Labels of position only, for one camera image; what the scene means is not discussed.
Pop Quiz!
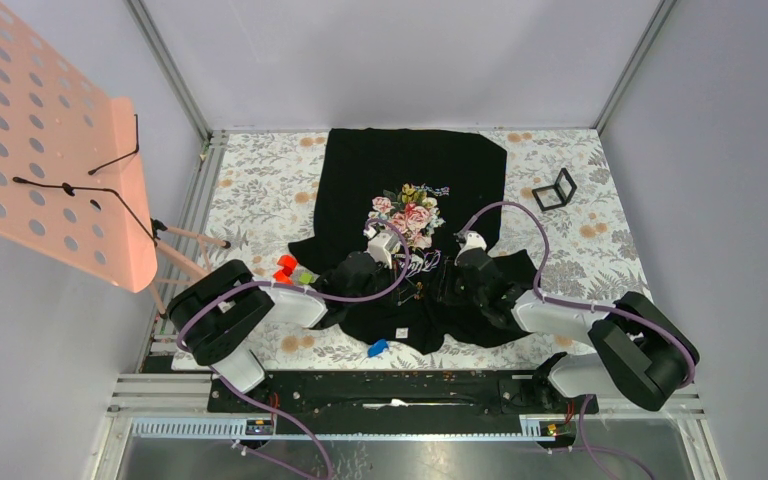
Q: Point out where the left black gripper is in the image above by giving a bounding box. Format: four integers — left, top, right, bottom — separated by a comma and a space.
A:
346, 255, 419, 307

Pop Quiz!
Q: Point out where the black floral t-shirt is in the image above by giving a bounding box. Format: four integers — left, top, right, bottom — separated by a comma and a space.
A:
289, 129, 507, 354

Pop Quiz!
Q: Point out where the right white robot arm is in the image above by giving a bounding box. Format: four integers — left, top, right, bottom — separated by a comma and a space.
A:
428, 249, 700, 412

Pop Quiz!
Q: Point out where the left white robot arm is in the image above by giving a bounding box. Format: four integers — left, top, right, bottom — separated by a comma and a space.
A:
166, 252, 410, 411

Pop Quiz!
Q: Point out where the black brooch box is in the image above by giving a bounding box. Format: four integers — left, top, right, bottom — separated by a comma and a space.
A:
532, 168, 578, 212

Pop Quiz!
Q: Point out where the blue clip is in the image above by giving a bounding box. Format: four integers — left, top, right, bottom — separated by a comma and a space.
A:
366, 339, 389, 358

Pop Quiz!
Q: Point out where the green cube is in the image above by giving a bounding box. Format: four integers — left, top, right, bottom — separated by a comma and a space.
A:
294, 270, 317, 285

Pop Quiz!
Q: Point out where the floral table mat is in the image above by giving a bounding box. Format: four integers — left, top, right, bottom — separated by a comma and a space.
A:
204, 129, 649, 371

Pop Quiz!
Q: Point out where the orange red block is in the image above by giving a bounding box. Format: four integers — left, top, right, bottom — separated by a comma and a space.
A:
272, 255, 298, 285

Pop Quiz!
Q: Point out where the pink perforated music stand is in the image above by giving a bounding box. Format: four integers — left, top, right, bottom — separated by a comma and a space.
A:
0, 2, 209, 293

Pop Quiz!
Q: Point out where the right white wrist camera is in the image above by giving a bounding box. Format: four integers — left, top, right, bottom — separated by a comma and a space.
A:
456, 230, 487, 255

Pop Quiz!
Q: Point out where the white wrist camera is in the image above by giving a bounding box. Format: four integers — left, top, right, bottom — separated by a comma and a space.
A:
456, 230, 487, 255
363, 226, 401, 269

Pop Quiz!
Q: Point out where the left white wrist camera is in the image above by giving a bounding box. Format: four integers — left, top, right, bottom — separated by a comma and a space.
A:
363, 226, 401, 269

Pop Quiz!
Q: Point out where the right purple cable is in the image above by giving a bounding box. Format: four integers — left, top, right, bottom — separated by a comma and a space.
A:
456, 201, 698, 480

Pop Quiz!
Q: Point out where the purple cable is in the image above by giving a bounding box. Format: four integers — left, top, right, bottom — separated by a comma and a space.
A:
456, 201, 698, 480
175, 218, 413, 480

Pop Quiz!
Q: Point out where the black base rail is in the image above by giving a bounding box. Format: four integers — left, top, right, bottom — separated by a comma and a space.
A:
207, 368, 601, 437

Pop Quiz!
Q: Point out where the grey cable duct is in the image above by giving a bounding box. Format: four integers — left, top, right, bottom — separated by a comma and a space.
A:
131, 415, 561, 444

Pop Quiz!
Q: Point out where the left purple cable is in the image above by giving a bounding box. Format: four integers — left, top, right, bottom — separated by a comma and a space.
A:
175, 218, 413, 480

